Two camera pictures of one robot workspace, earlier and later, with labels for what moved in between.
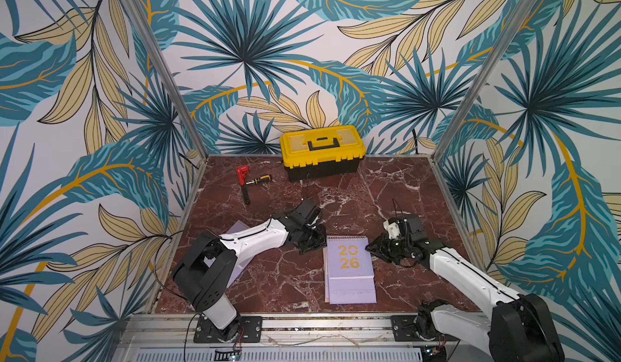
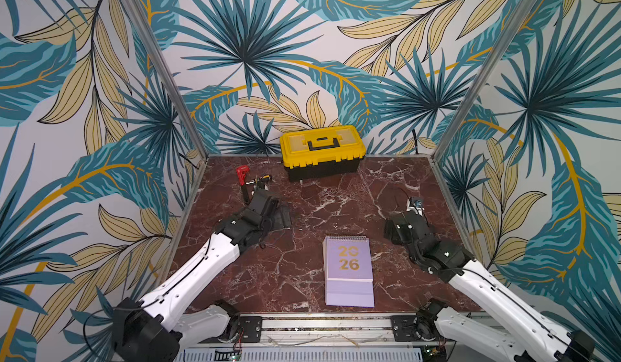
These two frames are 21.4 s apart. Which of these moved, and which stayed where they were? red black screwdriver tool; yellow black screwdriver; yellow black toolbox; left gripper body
Moved: left gripper body
Stayed: red black screwdriver tool; yellow black screwdriver; yellow black toolbox
